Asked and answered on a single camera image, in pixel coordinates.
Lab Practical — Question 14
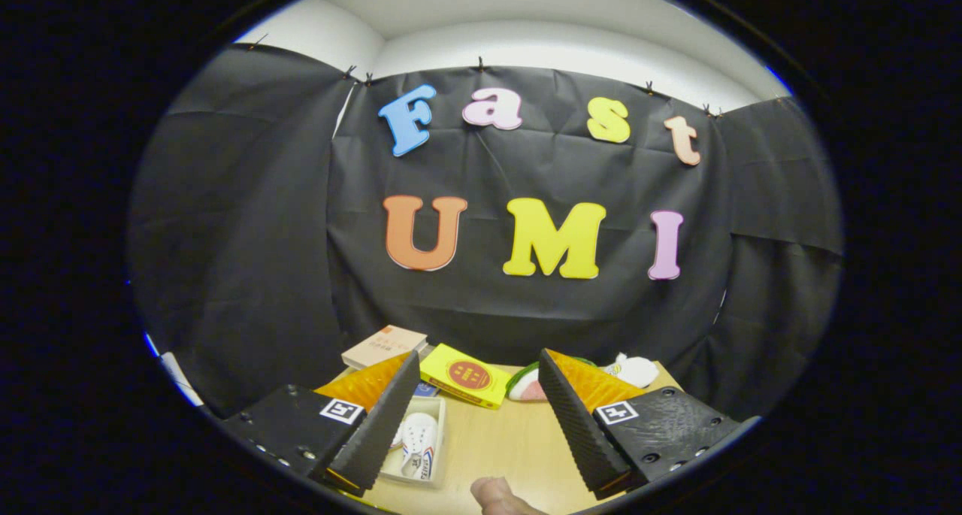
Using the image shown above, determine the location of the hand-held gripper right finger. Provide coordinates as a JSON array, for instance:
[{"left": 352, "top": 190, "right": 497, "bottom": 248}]
[{"left": 537, "top": 348, "right": 760, "bottom": 501}]

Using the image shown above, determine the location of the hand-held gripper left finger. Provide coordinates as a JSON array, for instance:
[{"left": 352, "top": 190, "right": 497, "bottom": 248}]
[{"left": 223, "top": 350, "right": 422, "bottom": 498}]

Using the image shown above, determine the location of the cream fabric storage box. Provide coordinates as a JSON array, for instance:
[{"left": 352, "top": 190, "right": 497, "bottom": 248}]
[{"left": 378, "top": 395, "right": 447, "bottom": 489}]

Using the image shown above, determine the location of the watermelon slice plush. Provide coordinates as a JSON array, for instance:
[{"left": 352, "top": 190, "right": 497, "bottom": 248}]
[{"left": 505, "top": 359, "right": 598, "bottom": 402}]

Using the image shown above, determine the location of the beige book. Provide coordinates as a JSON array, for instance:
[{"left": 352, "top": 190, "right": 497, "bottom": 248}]
[{"left": 341, "top": 325, "right": 428, "bottom": 371}]

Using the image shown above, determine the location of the white plush toy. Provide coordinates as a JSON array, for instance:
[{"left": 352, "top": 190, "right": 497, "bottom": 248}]
[{"left": 604, "top": 353, "right": 660, "bottom": 389}]

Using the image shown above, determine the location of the yellow book with red circle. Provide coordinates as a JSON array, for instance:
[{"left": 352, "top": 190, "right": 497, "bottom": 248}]
[{"left": 419, "top": 343, "right": 513, "bottom": 410}]

